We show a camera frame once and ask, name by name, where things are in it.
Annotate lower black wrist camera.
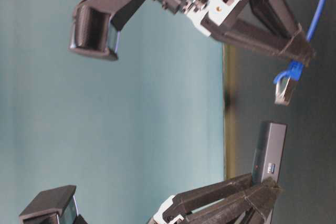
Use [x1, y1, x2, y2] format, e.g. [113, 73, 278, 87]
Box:
[19, 185, 86, 223]

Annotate upper black white gripper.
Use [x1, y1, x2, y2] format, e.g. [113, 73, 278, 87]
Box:
[159, 0, 316, 65]

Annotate blue LAN cable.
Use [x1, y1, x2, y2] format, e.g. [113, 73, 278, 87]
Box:
[272, 0, 332, 106]

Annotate grey USB hub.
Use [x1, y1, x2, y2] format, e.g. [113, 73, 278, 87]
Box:
[252, 121, 287, 184]

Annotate lower black white gripper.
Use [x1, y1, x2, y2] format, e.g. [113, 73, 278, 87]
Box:
[147, 173, 282, 223]

